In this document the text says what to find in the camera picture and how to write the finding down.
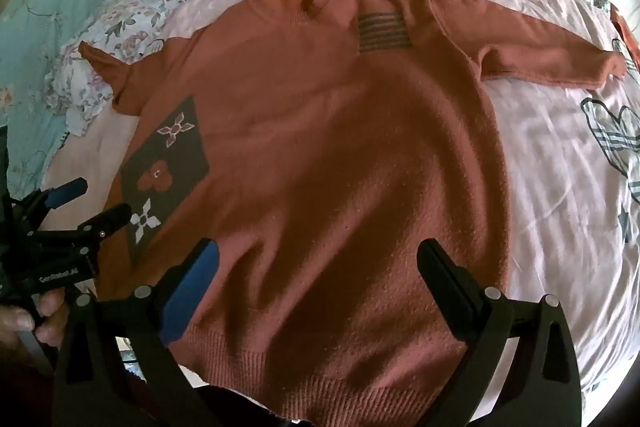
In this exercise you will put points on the pink printed bedsheet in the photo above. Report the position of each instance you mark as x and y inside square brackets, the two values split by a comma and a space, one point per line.
[555, 187]

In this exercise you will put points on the person's left hand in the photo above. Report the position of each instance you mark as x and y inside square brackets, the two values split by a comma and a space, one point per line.
[47, 312]

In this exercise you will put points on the teal floral cloth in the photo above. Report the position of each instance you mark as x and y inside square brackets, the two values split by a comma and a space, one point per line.
[40, 37]

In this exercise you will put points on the orange cloth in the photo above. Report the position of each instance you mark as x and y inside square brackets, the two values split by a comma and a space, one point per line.
[625, 27]

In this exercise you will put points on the orange knit sweater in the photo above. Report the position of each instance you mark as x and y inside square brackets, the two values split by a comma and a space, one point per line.
[325, 157]

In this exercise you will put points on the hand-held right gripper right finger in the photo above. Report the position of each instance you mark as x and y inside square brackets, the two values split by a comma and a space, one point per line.
[452, 279]

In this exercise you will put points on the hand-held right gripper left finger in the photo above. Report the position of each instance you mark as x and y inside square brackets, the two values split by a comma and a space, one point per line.
[196, 284]

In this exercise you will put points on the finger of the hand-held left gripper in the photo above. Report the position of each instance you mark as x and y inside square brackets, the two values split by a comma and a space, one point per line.
[111, 217]
[65, 195]

